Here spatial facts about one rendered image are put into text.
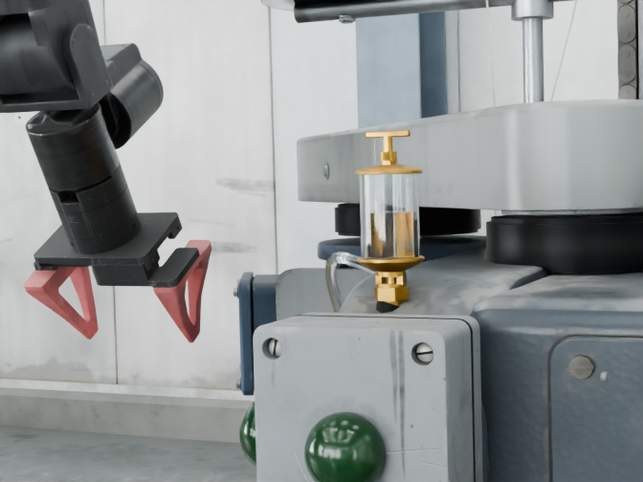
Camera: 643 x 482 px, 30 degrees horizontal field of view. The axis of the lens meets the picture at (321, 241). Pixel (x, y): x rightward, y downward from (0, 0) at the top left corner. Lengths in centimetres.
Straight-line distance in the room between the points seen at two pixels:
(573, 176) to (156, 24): 606
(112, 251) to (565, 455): 53
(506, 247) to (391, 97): 492
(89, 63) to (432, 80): 502
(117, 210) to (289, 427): 49
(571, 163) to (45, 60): 42
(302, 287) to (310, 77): 525
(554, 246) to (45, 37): 42
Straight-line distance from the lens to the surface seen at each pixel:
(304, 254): 616
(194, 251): 93
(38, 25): 85
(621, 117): 58
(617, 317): 46
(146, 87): 96
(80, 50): 87
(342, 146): 85
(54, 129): 89
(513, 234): 58
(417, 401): 42
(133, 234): 93
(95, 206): 91
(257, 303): 94
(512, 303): 47
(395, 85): 549
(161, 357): 662
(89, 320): 102
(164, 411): 662
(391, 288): 51
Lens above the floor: 138
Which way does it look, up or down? 3 degrees down
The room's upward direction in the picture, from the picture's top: 2 degrees counter-clockwise
